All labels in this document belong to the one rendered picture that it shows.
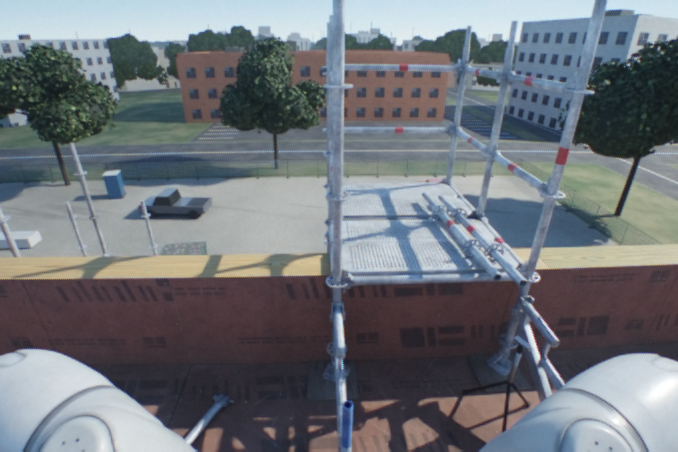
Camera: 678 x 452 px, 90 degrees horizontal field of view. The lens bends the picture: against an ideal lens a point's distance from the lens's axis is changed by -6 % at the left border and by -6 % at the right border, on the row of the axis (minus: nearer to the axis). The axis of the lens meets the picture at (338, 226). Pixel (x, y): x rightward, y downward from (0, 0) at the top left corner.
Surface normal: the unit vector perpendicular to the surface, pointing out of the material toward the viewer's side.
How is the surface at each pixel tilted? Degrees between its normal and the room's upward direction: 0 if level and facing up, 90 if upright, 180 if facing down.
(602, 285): 90
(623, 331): 90
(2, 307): 90
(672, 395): 17
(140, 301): 90
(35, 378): 6
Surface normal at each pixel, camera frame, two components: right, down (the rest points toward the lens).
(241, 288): 0.05, 0.45
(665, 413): 0.15, -0.63
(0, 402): -0.17, -0.64
